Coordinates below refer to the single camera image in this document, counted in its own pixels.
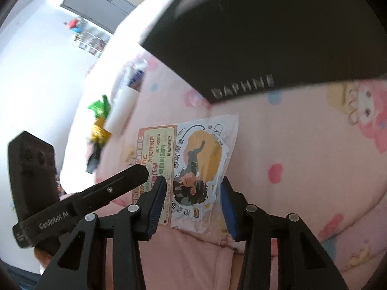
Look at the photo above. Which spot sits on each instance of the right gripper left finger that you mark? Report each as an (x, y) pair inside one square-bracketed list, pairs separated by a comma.
[(80, 263)]

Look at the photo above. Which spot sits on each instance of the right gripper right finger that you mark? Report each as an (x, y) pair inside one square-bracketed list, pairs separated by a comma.
[(302, 261)]

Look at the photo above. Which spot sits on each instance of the beige printed card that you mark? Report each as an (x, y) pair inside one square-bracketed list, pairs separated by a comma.
[(155, 151)]

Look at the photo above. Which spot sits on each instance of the anime sticker bag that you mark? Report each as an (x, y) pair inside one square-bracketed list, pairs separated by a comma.
[(202, 153)]

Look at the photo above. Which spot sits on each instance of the white wet wipes pack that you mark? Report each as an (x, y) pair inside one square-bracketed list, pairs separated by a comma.
[(132, 75)]

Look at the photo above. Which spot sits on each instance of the person left hand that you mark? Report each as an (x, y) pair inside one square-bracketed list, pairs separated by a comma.
[(45, 251)]

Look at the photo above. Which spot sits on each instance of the yellow snack packet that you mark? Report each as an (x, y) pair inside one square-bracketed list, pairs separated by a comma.
[(99, 135)]

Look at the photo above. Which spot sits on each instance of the pink cartoon bedspread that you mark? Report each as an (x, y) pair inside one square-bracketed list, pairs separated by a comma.
[(302, 151)]

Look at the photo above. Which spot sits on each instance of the green snack packet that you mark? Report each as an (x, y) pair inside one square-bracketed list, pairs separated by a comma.
[(101, 108)]

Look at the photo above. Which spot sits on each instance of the white paper roll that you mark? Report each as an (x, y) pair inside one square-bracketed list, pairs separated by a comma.
[(121, 110)]

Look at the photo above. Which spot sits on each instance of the white shelf rack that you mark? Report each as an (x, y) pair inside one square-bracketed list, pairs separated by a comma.
[(87, 36)]

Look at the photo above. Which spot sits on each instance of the grey door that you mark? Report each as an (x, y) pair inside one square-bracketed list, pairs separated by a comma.
[(107, 14)]

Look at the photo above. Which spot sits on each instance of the black Daphne shoe box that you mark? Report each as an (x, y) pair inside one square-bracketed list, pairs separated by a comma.
[(226, 49)]

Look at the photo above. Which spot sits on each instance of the small black frame box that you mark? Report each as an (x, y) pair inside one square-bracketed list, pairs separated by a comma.
[(94, 159)]

